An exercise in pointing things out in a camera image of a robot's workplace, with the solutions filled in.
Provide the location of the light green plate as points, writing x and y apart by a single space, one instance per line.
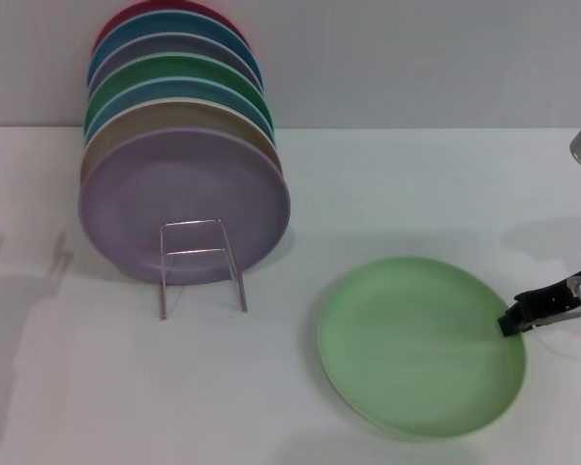
406 339

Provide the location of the lilac purple plate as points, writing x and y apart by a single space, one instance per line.
145 189

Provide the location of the light blue plate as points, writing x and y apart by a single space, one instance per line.
174 89

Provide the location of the beige plate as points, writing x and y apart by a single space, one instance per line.
150 118

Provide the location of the dark green plate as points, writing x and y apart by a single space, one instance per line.
174 68

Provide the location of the grey lavender plate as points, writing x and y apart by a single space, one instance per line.
174 46

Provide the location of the teal blue plate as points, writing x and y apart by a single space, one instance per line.
174 24

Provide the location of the maroon plate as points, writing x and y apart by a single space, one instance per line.
107 25

